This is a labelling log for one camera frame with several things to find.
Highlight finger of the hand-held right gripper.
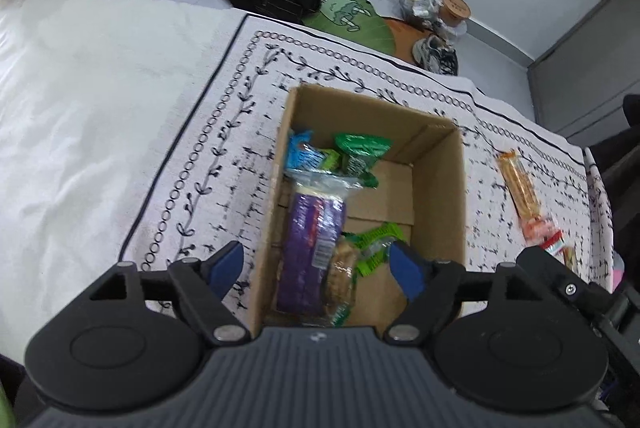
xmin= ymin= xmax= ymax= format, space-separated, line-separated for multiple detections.
xmin=516 ymin=247 xmax=628 ymax=325

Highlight brown cardboard box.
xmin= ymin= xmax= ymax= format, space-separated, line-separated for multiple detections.
xmin=248 ymin=84 xmax=468 ymax=334

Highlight green floor mat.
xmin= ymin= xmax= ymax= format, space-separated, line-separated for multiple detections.
xmin=302 ymin=0 xmax=397 ymax=56

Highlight grey door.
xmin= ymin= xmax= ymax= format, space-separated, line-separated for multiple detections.
xmin=527 ymin=0 xmax=640 ymax=146

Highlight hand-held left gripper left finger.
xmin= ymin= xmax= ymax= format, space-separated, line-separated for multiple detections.
xmin=86 ymin=240 xmax=252 ymax=345

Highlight blue green snack packet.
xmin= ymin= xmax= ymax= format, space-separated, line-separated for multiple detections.
xmin=286 ymin=129 xmax=342 ymax=172

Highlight dark green snack packet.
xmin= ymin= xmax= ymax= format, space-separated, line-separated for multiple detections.
xmin=334 ymin=133 xmax=392 ymax=188

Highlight white bed sheet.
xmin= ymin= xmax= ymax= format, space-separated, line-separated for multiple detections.
xmin=0 ymin=0 xmax=249 ymax=349

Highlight grey white sneakers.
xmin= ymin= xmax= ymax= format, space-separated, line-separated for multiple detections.
xmin=411 ymin=34 xmax=459 ymax=76

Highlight bright green snack packet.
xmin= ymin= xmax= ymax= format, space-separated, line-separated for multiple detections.
xmin=344 ymin=223 xmax=405 ymax=278

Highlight white black patterned cloth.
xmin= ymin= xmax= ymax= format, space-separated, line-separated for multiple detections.
xmin=120 ymin=12 xmax=615 ymax=324

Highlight long orange snack bar packet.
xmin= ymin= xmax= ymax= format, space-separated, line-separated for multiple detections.
xmin=496 ymin=149 xmax=544 ymax=223

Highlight clear brown cookie packet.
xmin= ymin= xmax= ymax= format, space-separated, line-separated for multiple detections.
xmin=324 ymin=235 xmax=359 ymax=326

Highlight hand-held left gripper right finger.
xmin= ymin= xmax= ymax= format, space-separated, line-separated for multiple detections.
xmin=382 ymin=240 xmax=551 ymax=345

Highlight brown paper tub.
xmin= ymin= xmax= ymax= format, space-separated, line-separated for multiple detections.
xmin=439 ymin=0 xmax=472 ymax=28

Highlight red orange snack packet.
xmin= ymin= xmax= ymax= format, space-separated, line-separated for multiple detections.
xmin=521 ymin=217 xmax=565 ymax=255

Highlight purple biscuit packet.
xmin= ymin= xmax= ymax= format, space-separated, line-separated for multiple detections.
xmin=276 ymin=192 xmax=347 ymax=315

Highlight clear white snack packet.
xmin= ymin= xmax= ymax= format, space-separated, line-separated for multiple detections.
xmin=289 ymin=169 xmax=363 ymax=205

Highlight clear plastic bag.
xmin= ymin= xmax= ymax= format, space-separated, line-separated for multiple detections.
xmin=398 ymin=0 xmax=443 ymax=26

